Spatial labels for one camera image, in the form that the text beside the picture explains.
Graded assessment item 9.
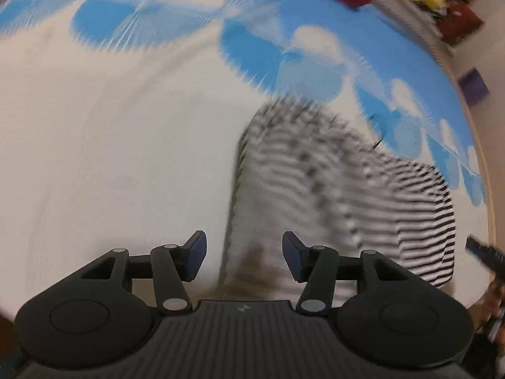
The black white striped hooded garment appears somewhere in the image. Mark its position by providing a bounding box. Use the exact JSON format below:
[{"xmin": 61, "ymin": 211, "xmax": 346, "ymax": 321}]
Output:
[{"xmin": 222, "ymin": 98, "xmax": 455, "ymax": 301}]

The person's right hand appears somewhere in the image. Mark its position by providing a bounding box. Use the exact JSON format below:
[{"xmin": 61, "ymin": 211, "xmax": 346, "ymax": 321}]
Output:
[{"xmin": 462, "ymin": 279, "xmax": 504, "ymax": 378}]

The purple box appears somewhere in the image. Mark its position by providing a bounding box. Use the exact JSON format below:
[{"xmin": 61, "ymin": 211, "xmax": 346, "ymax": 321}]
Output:
[{"xmin": 458, "ymin": 68, "xmax": 490, "ymax": 106}]

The blue white patterned bedsheet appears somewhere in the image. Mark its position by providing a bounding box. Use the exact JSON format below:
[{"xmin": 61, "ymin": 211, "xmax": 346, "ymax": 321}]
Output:
[{"xmin": 1, "ymin": 0, "xmax": 492, "ymax": 316}]

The dark red bag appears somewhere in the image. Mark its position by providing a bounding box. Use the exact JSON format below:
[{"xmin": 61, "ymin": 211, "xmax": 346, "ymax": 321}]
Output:
[{"xmin": 436, "ymin": 1, "xmax": 484, "ymax": 45}]

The wooden bed frame edge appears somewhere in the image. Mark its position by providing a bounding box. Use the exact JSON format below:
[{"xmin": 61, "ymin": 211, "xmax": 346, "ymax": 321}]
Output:
[{"xmin": 378, "ymin": 0, "xmax": 505, "ymax": 277}]

